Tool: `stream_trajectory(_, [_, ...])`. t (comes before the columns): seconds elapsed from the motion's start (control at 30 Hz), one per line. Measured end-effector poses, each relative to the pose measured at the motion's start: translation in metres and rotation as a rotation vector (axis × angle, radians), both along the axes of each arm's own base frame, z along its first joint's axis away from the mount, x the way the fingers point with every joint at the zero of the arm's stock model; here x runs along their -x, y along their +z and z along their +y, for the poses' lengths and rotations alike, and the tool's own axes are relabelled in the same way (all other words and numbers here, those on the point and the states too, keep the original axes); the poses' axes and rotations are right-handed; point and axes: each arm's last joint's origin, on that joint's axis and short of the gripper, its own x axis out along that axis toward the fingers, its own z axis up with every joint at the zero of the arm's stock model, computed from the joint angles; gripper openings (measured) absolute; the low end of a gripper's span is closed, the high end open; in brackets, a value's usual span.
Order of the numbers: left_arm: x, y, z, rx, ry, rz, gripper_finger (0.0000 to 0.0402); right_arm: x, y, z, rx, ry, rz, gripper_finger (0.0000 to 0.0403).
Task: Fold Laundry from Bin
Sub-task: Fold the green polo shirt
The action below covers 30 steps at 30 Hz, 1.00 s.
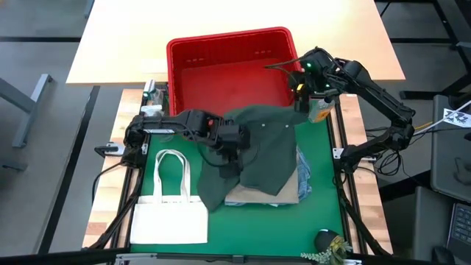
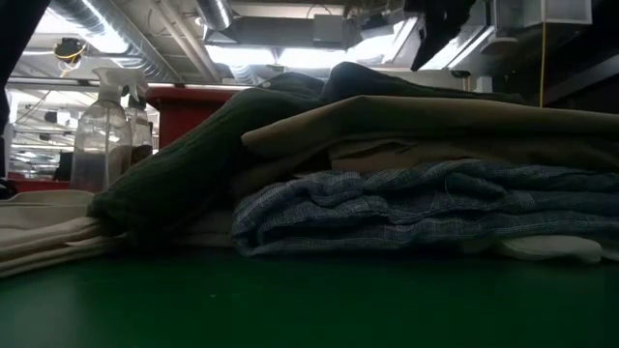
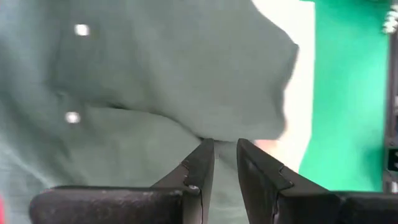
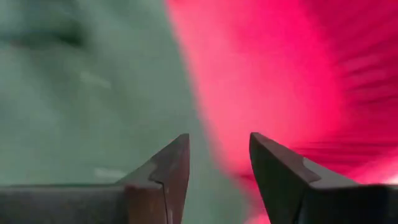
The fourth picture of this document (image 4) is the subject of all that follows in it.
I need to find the dark green garment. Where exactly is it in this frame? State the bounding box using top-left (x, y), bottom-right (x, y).
top-left (0, 0), bottom-right (249, 224)

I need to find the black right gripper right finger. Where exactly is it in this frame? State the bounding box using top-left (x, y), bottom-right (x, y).
top-left (249, 132), bottom-right (398, 224)

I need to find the red plastic laundry bin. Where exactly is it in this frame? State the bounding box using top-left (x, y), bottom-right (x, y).
top-left (166, 0), bottom-right (398, 224)

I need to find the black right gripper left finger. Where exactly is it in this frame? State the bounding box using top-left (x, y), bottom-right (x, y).
top-left (0, 133), bottom-right (190, 224)

